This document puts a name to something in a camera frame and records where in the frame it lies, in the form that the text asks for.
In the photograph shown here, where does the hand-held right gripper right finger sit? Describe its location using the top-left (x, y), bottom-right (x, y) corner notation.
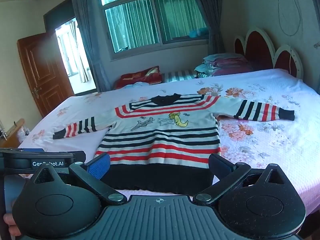
top-left (192, 153), bottom-right (287, 205)

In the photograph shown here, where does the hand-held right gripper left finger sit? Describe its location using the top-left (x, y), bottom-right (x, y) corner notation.
top-left (30, 152), bottom-right (128, 205)

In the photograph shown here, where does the striped dinosaur sweater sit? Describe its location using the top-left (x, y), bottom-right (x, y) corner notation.
top-left (52, 93), bottom-right (296, 196)

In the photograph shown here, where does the person's left hand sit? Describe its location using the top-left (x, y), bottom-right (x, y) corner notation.
top-left (3, 213), bottom-right (22, 237)

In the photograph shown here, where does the wooden nightstand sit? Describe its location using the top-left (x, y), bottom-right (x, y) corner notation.
top-left (0, 118), bottom-right (31, 148)

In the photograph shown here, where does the floral white bed sheet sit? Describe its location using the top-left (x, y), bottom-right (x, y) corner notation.
top-left (19, 68), bottom-right (320, 217)

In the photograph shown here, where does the light blue cloth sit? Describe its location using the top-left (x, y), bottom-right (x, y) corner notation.
top-left (124, 82), bottom-right (150, 88)

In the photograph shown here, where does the brown wooden door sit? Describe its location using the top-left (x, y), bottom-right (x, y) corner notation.
top-left (17, 31), bottom-right (75, 118)

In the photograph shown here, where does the red pillow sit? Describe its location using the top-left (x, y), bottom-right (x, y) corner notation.
top-left (115, 66), bottom-right (162, 89)

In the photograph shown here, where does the striped grey white blanket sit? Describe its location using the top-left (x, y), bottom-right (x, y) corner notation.
top-left (161, 69), bottom-right (200, 83)

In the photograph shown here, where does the stack of folded bedding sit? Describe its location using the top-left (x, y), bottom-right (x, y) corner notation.
top-left (194, 52), bottom-right (253, 78)

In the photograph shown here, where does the red and white scalloped headboard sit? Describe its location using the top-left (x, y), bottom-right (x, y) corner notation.
top-left (234, 27), bottom-right (304, 78)

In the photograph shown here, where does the grey-blue curtain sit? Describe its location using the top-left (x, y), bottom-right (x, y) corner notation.
top-left (68, 0), bottom-right (112, 93)
top-left (191, 0), bottom-right (225, 55)

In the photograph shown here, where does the blue cloth on windowsill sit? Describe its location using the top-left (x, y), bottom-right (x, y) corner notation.
top-left (189, 27), bottom-right (209, 38)

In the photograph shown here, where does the window with green curtain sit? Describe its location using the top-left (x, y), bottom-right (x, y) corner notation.
top-left (96, 0), bottom-right (209, 61)

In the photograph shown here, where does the white hanging cable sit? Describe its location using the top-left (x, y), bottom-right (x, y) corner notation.
top-left (277, 0), bottom-right (302, 37)

